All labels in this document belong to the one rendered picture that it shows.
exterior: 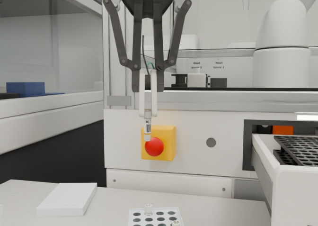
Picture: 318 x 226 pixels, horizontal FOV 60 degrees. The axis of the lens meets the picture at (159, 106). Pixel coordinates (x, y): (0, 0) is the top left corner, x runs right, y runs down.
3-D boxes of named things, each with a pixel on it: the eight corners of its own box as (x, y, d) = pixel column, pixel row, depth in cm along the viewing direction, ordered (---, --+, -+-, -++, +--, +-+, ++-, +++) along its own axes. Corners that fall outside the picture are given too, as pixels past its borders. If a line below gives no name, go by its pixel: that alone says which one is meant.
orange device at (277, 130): (293, 136, 91) (294, 119, 91) (258, 134, 93) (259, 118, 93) (290, 133, 95) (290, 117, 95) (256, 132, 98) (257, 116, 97)
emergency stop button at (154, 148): (162, 158, 56) (162, 138, 56) (143, 157, 57) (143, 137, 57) (165, 154, 59) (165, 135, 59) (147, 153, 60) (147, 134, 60)
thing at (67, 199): (83, 216, 52) (82, 207, 51) (36, 216, 51) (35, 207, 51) (97, 189, 64) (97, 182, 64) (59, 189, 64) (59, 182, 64)
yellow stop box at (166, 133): (172, 162, 58) (172, 129, 58) (139, 160, 60) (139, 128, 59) (175, 156, 63) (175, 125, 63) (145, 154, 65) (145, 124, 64)
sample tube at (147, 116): (151, 141, 42) (152, 111, 42) (143, 141, 42) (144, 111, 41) (150, 140, 43) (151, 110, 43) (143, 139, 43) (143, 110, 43)
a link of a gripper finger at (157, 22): (149, -3, 42) (158, -3, 42) (154, 71, 43) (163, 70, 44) (150, -11, 38) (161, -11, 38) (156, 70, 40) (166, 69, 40)
